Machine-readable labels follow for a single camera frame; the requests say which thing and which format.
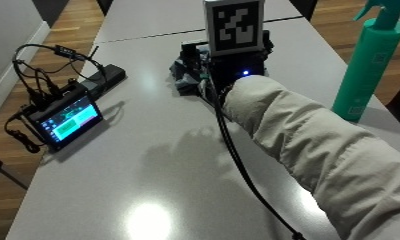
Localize black rectangular box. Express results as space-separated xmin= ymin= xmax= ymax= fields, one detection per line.
xmin=78 ymin=63 xmax=128 ymax=100

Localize white marker cube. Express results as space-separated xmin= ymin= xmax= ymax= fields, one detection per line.
xmin=203 ymin=0 xmax=267 ymax=58

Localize small black touchscreen device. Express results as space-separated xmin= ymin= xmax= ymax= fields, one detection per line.
xmin=20 ymin=83 xmax=106 ymax=152

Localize teal spray bottle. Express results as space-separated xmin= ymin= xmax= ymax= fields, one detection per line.
xmin=331 ymin=0 xmax=400 ymax=123

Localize black glove cable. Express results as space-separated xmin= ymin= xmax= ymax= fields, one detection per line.
xmin=199 ymin=74 xmax=308 ymax=240

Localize bundle of black cables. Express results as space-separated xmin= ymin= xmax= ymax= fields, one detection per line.
xmin=3 ymin=43 xmax=110 ymax=155

